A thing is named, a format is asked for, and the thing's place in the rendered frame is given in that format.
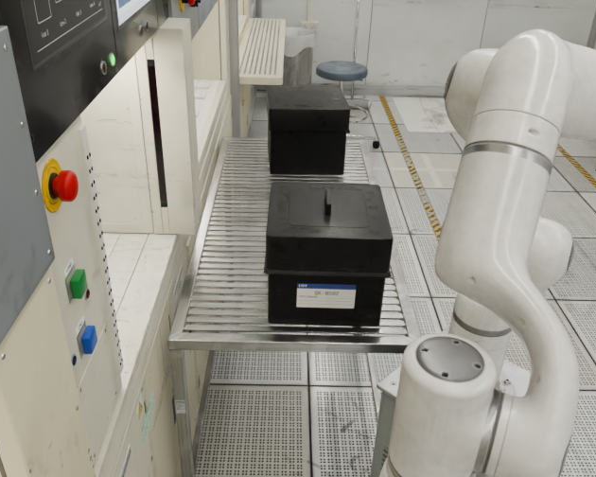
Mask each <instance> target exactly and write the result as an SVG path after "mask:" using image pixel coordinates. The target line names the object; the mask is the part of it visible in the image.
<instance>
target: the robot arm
mask: <svg viewBox="0 0 596 477"><path fill-rule="evenodd" d="M444 100H445V107H446V111H447V116H448V118H449V121H450V123H451V124H452V126H453V128H454V129H455V131H456V132H457V133H458V134H459V135H460V136H461V137H462V138H463V140H464V141H465V147H464V150H463V154H462V158H461V161H460V165H459V168H458V172H457V175H456V179H455V183H454V187H453V190H452V193H451V197H450V201H449V205H448V208H447V214H446V218H445V220H444V222H443V225H442V228H441V232H440V238H439V243H438V247H437V251H436V256H435V262H434V265H435V272H436V275H437V277H438V278H439V280H440V281H441V282H442V283H444V284H445V285H446V286H448V287H449V288H450V289H452V290H454V291H456V292H457V295H456V298H455V303H454V307H453V312H452V316H451V321H450V326H449V331H448V334H447V333H432V334H427V335H423V336H421V337H418V338H417V339H415V340H413V341H412V342H411V343H410V344H409V345H408V346H407V347H406V349H405V351H404V354H403V359H402V364H401V371H400V377H399V383H398V389H397V396H396V402H395V408H394V420H393V427H392V432H391V439H390V445H389V450H388V457H387V459H386V460H385V463H384V465H383V467H382V470H381V472H380V475H379V477H476V473H477V472H480V473H483V474H486V475H489V476H492V477H560V475H561V473H562V471H563V469H564V465H565V462H566V458H567V454H568V452H569V446H570V441H571V434H572V430H573V425H574V421H575V417H576V411H577V405H578V398H579V385H580V379H579V367H578V361H577V358H576V354H575V351H574V349H573V346H572V343H571V340H570V336H569V334H568V333H567V331H566V329H565V327H564V325H563V323H562V322H561V320H560V318H559V317H558V315H557V314H556V312H555V311H554V309H553V308H552V306H551V305H550V303H549V302H548V301H547V299H546V298H545V297H544V295H543V294H542V292H543V291H545V290H546V289H548V288H549V287H551V286H552V285H554V284H555V283H556V282H557V281H559V280H560V279H561V278H562V277H563V276H564V274H565V273H566V272H567V271H568V270H569V268H570V264H571V262H572V258H573V254H574V244H573V239H572V236H571V234H570V232H569V230H568V229H567V228H566V227H565V226H564V225H562V224H561V223H559V222H557V221H552V220H549V219H546V218H542V217H539V216H540V212H541V209H542V205H543V202H544V198H545V195H546V191H547V187H548V183H549V180H550V177H551V173H552V166H553V162H554V158H555V155H556V151H557V147H558V143H559V139H560V137H564V138H569V139H578V140H595V139H596V50H595V49H592V48H588V47H585V46H581V45H579V44H573V43H570V42H566V41H564V40H562V39H560V38H559V37H558V36H557V35H556V34H554V33H552V32H550V31H548V30H544V29H531V30H528V31H525V32H523V33H520V34H518V35H517V36H516V37H514V38H512V39H511V40H509V41H508V42H507V43H506V44H504V45H503V46H502V47H501V48H500V49H498V48H482V49H477V50H473V51H471V52H468V53H467V54H465V55H464V56H462V57H461V58H460V59H459V60H458V61H457V62H456V63H455V64H454V65H453V66H452V68H451V70H450V72H449V75H448V77H447V82H446V86H445V93H444ZM512 331H514V332H515V333H516V335H517V336H518V338H519V339H520V341H521V343H522V345H523V347H524V349H525V351H526V354H527V357H528V360H529V365H530V378H529V384H528V389H527V392H526V394H525V396H523V397H516V396H513V394H514V390H513V385H512V383H511V381H510V380H509V378H508V377H507V375H506V374H505V373H504V372H503V371H502V370H501V369H502V367H503V363H504V359H505V356H506V352H507V349H508V345H509V342H510V338H511V335H512Z"/></svg>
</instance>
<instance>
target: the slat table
mask: <svg viewBox="0 0 596 477"><path fill-rule="evenodd" d="M235 149H240V150H235ZM232 151H238V152H232ZM347 151H352V152H347ZM231 154H233V155H231ZM345 154H351V155H345V157H346V158H345V159H344V173H343V174H341V175H300V176H288V175H271V174H270V165H269V156H264V155H269V154H268V138H253V137H223V138H222V142H221V145H220V149H219V155H218V159H217V163H216V165H215V169H214V173H213V176H212V180H211V184H210V186H209V190H208V194H207V197H206V201H205V205H204V209H203V211H202V218H201V221H200V225H199V229H198V232H197V236H196V239H195V242H194V246H193V250H192V253H191V257H190V260H189V263H188V267H187V271H186V275H185V278H184V284H183V287H182V291H181V295H180V298H179V302H178V306H177V308H176V312H175V316H174V319H173V323H172V327H171V330H170V333H169V337H168V340H167V342H168V349H169V358H170V368H171V377H172V386H173V396H174V404H175V400H184V403H185V414H176V405H175V414H176V423H177V432H178V441H179V451H180V459H181V469H182V477H195V473H196V467H197V462H198V456H199V450H200V444H201V439H202V428H203V421H204V416H205V410H206V404H207V399H208V393H209V387H210V381H211V376H212V370H213V363H214V358H215V352H216V350H235V351H288V352H341V353H366V356H367V362H368V368H369V375H370V381H371V386H372V393H373V399H374V404H375V411H376V417H377V420H378V413H379V406H380V397H379V392H378V389H377V374H376V369H375V364H374V358H373V353H394V354H404V351H405V349H406V347H407V346H408V345H409V344H410V343H411V342H412V341H413V340H415V339H417V338H418V337H421V335H420V331H419V328H418V324H417V322H416V318H415V314H414V311H413V307H412V301H411V298H410V295H409V292H408V288H407V285H406V281H405V278H404V274H403V272H402V268H401V264H400V261H399V257H398V254H397V250H396V248H395V244H394V241H393V249H392V256H391V263H390V271H391V275H392V276H390V277H386V278H391V279H385V285H392V286H385V287H384V291H389V292H384V294H383V297H387V298H396V299H383V302H382V305H397V306H382V310H381V311H397V312H399V313H381V316H380V319H401V321H380V324H379V327H403V328H373V327H274V326H240V325H239V324H256V325H282V324H270V323H269V322H268V318H240V316H259V317H268V311H267V310H241V309H268V304H257V303H242V302H268V296H243V294H245V295H268V290H244V288H248V289H267V288H268V283H244V282H268V277H264V276H245V275H267V274H266V273H264V271H246V270H264V265H253V264H247V263H254V264H265V259H258V258H265V254H254V253H266V248H249V247H266V238H250V237H266V233H256V232H266V230H267V228H260V227H267V223H260V222H267V221H268V219H254V218H267V217H268V212H269V210H267V209H269V202H261V201H269V200H270V194H271V184H272V183H271V182H301V183H332V184H364V185H377V178H376V175H375V172H374V168H373V164H372V161H371V157H370V154H369V151H368V148H367V144H366V141H363V140H346V147H345ZM259 158H264V159H259ZM245 161H253V162H245ZM232 164H241V165H232ZM347 167H355V168H347ZM234 170H245V171H234ZM349 173H356V174H349ZM249 174H252V175H249ZM257 174H261V175H257ZM326 176H332V177H326ZM338 176H339V177H338ZM222 177H223V178H222ZM231 177H236V178H231ZM365 177H366V178H365ZM261 178H274V179H261ZM301 179H313V180H301ZM340 180H352V181H340ZM232 181H245V182H232ZM240 188H249V189H240ZM238 192H249V193H238ZM232 196H249V197H232ZM220 200H224V201H220ZM232 200H239V201H232ZM216 203H224V204H216ZM246 204H247V205H246ZM254 204H265V205H254ZM232 208H247V209H232ZM214 212H225V213H214ZM241 213H246V214H241ZM253 213H266V214H253ZM213 217H225V218H213ZM233 217H236V218H233ZM218 221H225V222H218ZM233 221H245V222H233ZM219 226H225V227H219ZM233 226H244V227H233ZM213 231H226V232H213ZM233 231H243V232H233ZM208 236H226V237H208ZM208 240H216V241H208ZM224 241H226V242H224ZM233 241H242V242H233ZM250 241H260V242H250ZM205 246H226V247H205ZM234 246H236V247H234ZM210 252H227V253H210ZM234 252H240V253H234ZM248 252H250V253H248ZM204 256H210V257H204ZM213 257H226V258H213ZM234 257H240V258H234ZM247 257H255V258H247ZM202 262H209V263H224V264H208V263H202ZM234 263H239V264H234ZM201 269H223V270H201ZM234 269H238V270H234ZM199 274H222V276H217V275H199ZM234 275H237V276H234ZM198 281H221V282H198ZM234 281H236V283H234ZM196 287H201V288H220V289H196ZM226 288H229V289H226ZM233 288H235V289H233ZM195 293H196V294H219V295H194V294H195ZM224 294H234V295H235V296H229V295H224ZM193 301H218V303H209V302H193ZM223 301H230V302H234V303H223ZM191 308H202V309H191ZM227 309H233V310H227ZM189 315H210V316H216V317H189ZM221 316H232V317H221ZM187 323H206V324H214V325H188V324H187ZM220 324H231V325H230V326H224V325H220ZM186 331H213V333H185V332H186ZM219 331H230V333H219ZM239 332H287V333H339V334H353V336H340V335H288V334H238V333H239ZM362 334H363V336H362ZM369 334H390V335H405V337H391V336H370V335H369ZM184 350H209V354H208V360H207V365H206V370H205V377H204V383H203V387H202V396H201V402H200V408H199V412H198V418H197V423H196V429H195V434H194V439H193V445H192V438H191V428H190V416H189V406H188V394H187V384H186V373H185V361H184Z"/></svg>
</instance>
